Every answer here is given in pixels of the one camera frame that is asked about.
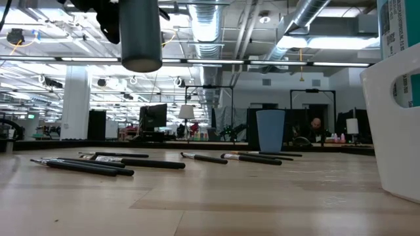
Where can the white column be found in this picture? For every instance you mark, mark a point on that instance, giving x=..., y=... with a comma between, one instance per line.
x=75, y=105

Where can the black cabinet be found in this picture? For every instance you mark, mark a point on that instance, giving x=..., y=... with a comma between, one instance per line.
x=96, y=126

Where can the black gantry frame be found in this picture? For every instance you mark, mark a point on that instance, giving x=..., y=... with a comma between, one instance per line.
x=210, y=86
x=311, y=90

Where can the blue plastic cup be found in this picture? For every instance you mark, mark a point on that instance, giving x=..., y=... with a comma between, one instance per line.
x=270, y=131

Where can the background black robot arm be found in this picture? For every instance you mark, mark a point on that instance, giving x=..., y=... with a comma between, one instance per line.
x=234, y=129

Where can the white shade table lamp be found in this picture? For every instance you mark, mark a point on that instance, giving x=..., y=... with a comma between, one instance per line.
x=186, y=112

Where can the dark grey paint bottle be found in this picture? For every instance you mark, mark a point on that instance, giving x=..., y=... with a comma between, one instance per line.
x=141, y=36

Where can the suspended linear light bar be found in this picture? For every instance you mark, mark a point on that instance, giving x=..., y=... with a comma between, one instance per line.
x=213, y=61

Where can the person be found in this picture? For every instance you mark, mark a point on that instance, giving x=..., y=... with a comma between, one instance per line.
x=316, y=124

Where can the black partition panel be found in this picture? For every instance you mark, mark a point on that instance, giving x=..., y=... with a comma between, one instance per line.
x=251, y=128

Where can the black computer monitor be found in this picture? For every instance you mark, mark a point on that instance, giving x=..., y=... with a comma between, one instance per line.
x=153, y=117

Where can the white plastic bin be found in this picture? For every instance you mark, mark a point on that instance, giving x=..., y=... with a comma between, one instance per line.
x=387, y=147

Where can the black aluminium table frame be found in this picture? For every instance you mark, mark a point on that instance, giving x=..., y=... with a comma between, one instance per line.
x=98, y=144

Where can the silver ceiling duct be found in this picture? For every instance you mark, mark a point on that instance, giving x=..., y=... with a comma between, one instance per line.
x=205, y=26
x=308, y=13

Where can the thick black paintbrush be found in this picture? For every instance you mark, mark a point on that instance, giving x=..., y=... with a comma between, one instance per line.
x=154, y=163

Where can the teal paint bottle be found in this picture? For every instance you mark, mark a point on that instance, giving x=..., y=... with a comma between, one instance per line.
x=393, y=29

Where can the white cylinder lamp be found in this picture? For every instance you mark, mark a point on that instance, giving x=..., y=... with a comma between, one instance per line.
x=352, y=126

